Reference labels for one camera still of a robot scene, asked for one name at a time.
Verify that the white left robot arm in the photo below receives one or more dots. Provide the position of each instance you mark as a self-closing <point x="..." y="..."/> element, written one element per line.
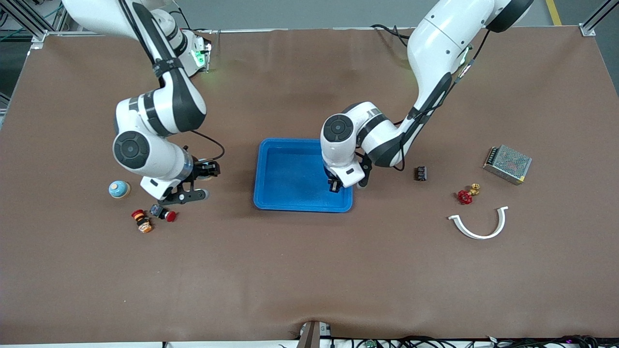
<point x="435" y="43"/>

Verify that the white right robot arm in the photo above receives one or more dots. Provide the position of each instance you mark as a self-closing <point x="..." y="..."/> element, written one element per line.
<point x="159" y="106"/>

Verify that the blue plastic tray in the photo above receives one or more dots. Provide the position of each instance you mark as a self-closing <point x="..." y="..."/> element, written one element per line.
<point x="290" y="183"/>

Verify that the red mushroom button blue block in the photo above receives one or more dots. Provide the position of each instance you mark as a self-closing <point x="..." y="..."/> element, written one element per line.
<point x="157" y="210"/>

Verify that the red orange push button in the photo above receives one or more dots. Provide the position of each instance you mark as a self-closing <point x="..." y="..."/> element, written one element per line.
<point x="143" y="223"/>

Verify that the white curved plastic clamp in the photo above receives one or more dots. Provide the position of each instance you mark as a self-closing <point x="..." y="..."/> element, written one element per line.
<point x="476" y="236"/>

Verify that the metal mesh power supply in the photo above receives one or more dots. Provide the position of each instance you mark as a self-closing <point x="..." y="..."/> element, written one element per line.
<point x="508" y="164"/>

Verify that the grey metal camera post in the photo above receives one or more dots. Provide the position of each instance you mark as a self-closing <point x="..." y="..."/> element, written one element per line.
<point x="309" y="336"/>

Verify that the aluminium frame post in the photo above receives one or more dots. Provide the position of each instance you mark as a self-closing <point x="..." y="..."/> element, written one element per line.
<point x="36" y="35"/>
<point x="587" y="30"/>

